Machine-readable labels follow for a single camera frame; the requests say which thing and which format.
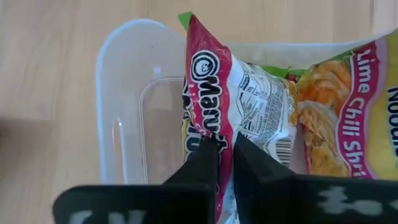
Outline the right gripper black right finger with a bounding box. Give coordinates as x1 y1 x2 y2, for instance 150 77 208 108
233 132 398 224

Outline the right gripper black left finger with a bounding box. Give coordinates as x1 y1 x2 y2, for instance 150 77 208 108
52 137 220 224

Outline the lime chili shrimp ramen pack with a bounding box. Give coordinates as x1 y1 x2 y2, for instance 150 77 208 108
177 11 299 224
261 29 398 181

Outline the clear plastic container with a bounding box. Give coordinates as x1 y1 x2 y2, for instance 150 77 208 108
95 17 398 187

